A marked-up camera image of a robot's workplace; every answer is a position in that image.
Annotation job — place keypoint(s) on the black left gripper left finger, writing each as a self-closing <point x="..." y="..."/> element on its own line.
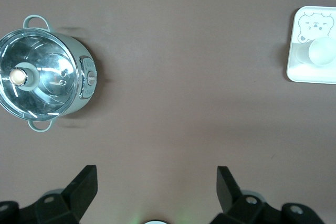
<point x="65" y="203"/>

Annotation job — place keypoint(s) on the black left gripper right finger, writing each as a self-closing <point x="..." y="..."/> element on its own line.
<point x="233" y="205"/>

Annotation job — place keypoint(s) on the white paper cup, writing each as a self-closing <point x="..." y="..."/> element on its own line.
<point x="323" y="51"/>

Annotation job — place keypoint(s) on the glass pot lid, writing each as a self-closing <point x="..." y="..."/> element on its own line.
<point x="47" y="58"/>

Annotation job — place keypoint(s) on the white bear print tray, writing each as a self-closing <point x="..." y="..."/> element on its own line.
<point x="309" y="75"/>

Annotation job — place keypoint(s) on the grey-green electric cooking pot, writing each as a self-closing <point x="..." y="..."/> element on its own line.
<point x="78" y="51"/>

